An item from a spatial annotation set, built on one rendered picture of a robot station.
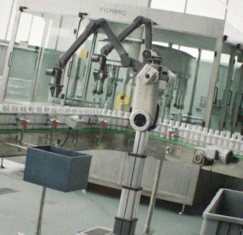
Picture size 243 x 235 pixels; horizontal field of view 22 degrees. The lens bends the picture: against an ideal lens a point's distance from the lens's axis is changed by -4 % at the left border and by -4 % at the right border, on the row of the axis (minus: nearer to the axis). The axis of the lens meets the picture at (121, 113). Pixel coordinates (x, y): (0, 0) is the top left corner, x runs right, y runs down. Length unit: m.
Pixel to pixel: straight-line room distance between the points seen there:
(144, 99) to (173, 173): 2.98
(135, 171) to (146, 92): 0.58
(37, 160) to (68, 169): 0.22
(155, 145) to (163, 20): 2.25
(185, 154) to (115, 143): 0.62
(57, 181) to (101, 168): 3.97
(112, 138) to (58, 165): 1.87
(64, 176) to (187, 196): 3.79
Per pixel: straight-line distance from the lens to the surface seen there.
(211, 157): 5.34
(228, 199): 2.57
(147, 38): 5.05
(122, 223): 4.84
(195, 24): 7.54
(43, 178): 3.97
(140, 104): 4.70
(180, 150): 5.71
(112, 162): 7.81
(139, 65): 4.55
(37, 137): 4.61
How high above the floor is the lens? 1.47
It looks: 3 degrees down
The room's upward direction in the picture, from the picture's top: 10 degrees clockwise
